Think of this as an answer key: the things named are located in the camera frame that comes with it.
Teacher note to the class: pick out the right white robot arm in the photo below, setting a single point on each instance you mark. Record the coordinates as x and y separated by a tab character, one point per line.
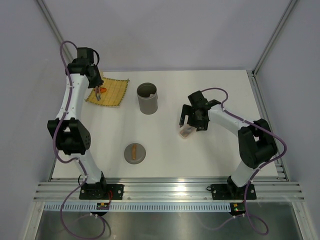
256	143

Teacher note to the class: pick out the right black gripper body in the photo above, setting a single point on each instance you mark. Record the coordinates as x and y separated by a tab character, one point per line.
194	120

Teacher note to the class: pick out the aluminium front rail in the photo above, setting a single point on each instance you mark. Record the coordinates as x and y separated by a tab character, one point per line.
187	189

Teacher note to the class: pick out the grey round lid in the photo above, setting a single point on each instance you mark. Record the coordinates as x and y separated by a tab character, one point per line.
141	154

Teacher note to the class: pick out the brown lid handle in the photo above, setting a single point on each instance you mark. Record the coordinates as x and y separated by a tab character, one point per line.
134	152

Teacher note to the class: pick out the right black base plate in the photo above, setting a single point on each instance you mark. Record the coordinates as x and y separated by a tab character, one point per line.
227	192

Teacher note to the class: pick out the white slotted cable duct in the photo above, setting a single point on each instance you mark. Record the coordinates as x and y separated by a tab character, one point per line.
148	207

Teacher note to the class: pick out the clear cutlery case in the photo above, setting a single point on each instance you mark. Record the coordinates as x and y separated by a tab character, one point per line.
184	135

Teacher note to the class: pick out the bamboo mat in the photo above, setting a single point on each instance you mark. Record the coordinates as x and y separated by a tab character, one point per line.
113	97

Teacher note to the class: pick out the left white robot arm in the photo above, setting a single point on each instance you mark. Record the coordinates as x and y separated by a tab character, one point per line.
71	139

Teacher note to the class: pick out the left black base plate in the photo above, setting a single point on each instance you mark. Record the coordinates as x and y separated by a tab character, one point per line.
101	192

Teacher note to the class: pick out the red tomato toy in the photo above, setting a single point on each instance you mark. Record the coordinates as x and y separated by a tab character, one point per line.
102	89

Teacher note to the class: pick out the metal spoon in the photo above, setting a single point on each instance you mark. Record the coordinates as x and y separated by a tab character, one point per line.
188	129

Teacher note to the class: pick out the grey cylindrical lunch container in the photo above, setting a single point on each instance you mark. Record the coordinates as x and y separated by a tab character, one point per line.
147	106

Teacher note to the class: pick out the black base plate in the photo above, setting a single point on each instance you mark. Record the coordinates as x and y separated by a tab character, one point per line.
101	192
227	192

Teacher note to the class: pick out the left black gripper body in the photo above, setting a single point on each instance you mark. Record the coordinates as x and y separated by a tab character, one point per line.
96	81

